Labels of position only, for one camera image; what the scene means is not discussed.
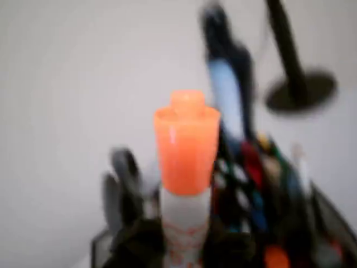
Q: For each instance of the black mesh desk organizer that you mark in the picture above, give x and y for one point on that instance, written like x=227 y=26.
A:
x=320 y=217

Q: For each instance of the orange capped white marker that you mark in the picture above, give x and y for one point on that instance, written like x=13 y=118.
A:
x=185 y=156

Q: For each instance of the black round base stand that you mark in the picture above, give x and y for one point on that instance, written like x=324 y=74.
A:
x=295 y=89

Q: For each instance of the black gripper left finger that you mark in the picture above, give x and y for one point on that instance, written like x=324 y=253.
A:
x=139 y=245

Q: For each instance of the blue and black pen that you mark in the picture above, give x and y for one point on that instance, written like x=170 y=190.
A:
x=227 y=83

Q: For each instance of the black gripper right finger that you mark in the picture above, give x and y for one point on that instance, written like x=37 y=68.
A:
x=228 y=251

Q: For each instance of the red pen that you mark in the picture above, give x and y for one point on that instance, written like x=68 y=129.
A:
x=251 y=164

